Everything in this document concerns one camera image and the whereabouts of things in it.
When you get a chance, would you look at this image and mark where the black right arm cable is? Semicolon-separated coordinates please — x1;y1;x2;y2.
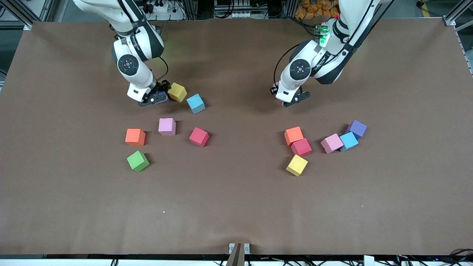
157;56;169;83

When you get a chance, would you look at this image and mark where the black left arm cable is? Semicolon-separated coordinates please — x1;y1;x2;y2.
273;44;296;87

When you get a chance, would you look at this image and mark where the yellow foam cube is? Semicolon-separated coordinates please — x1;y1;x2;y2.
286;154;308;177
168;82;187;103

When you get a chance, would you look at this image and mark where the aluminium frame strut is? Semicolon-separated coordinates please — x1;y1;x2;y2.
0;0;34;30
443;0;473;26

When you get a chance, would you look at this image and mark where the metal bracket with post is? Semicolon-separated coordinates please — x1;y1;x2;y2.
228;243;250;266

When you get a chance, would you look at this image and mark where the red foam cube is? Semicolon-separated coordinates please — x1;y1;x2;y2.
189;127;210;147
291;138;312;157

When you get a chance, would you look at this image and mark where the bag of orange snacks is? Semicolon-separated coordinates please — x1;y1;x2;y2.
295;0;340;20

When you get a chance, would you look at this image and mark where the white power strip with plugs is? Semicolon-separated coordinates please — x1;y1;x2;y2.
142;0;185;21

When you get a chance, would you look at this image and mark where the orange foam cube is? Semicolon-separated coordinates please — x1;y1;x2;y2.
284;126;304;146
125;129;146;146

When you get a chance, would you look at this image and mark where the blue foam cube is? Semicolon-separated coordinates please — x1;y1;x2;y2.
186;93;206;114
339;132;359;152

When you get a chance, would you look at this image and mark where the green foam cube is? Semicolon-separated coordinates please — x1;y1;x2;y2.
127;150;150;172

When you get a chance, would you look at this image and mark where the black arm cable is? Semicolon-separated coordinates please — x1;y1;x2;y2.
157;56;169;83
273;44;296;87

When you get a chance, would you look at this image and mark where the white socket strip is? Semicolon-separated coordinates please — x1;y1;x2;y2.
214;10;259;19

